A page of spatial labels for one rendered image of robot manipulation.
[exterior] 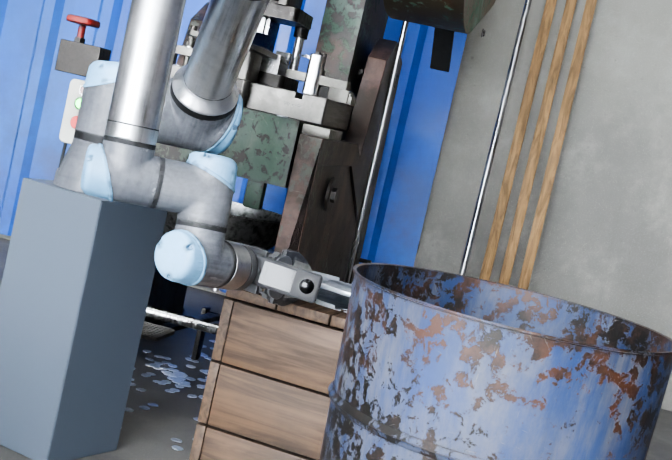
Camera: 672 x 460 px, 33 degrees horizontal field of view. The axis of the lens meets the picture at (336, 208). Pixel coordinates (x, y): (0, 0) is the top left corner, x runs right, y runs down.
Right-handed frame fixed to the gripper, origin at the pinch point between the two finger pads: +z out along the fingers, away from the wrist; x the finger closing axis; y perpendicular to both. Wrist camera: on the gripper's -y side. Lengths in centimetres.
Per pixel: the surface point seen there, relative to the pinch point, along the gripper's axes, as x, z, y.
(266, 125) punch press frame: -27, 31, 41
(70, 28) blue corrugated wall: -50, 115, 194
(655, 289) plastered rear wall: -18, 199, -2
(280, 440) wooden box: 26.3, -1.8, -3.5
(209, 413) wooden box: 26.1, -4.7, 9.7
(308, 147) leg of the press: -24.0, 29.8, 28.1
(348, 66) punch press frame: -48, 70, 50
